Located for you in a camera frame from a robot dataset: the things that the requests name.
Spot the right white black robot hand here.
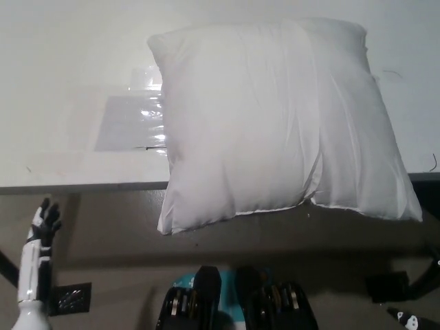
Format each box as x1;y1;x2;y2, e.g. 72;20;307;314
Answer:
387;307;428;330

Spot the black table leg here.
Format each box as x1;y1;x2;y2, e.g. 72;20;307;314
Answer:
0;250;22;288

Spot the white square pillow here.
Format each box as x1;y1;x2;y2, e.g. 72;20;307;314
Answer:
146;16;424;237

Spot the black tape patch on floor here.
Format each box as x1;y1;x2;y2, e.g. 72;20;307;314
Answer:
50;282;94;316

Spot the clear plastic sheet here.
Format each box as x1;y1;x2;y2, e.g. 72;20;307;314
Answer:
93;63;170;155

